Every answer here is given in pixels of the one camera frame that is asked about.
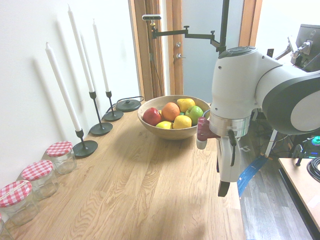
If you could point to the glass jar red checked lid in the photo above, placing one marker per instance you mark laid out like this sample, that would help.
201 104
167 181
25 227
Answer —
3 228
40 178
61 157
17 202

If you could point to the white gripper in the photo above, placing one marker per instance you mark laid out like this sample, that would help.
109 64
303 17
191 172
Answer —
228 160

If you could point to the short white taper candle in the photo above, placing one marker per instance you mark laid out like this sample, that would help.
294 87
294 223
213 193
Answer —
63 87

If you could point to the wrist camera with red mount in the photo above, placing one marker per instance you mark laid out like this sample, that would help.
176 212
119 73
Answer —
203 130

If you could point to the green apple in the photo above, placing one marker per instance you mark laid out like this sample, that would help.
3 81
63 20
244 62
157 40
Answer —
195 113

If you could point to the wooden side table black edge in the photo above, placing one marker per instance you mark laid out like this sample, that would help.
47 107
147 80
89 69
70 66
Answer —
303 185

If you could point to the black computer monitor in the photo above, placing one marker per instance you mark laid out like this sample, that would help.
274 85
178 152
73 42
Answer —
310 32

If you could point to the red apple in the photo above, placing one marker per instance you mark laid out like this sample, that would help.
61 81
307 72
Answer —
151 117

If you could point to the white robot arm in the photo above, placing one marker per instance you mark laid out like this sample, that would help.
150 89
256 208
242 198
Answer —
237 82

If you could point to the white exterior camera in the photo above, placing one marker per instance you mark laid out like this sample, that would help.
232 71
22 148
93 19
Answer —
151 17

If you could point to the tallest white taper candle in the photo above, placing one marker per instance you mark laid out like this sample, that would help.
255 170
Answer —
81 50

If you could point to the orange fruit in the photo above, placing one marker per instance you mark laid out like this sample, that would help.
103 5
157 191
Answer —
170 111

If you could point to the black vertical pole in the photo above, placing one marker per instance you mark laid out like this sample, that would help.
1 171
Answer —
224 22

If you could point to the blue flat ribbon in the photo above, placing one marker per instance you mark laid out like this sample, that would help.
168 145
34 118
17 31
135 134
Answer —
250 175

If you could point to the round wooden bowl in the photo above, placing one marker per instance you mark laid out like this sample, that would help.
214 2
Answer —
172 133

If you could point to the yellow lemon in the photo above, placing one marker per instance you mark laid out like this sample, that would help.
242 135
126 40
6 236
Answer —
164 125
182 122
185 104

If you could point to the black candle holder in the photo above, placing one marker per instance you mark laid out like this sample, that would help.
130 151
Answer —
113 116
101 129
85 148

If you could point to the wooden door frame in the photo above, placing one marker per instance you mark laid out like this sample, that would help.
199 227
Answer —
140 50

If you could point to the silver door lock knob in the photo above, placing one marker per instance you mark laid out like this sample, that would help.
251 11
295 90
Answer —
178 44

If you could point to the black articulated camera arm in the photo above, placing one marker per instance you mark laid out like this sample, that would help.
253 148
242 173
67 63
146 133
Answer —
190 35

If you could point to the frosted glass wooden door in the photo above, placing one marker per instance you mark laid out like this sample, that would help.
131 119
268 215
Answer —
200 70

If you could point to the black round kettle base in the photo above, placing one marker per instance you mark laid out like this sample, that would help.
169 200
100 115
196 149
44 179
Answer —
128 105

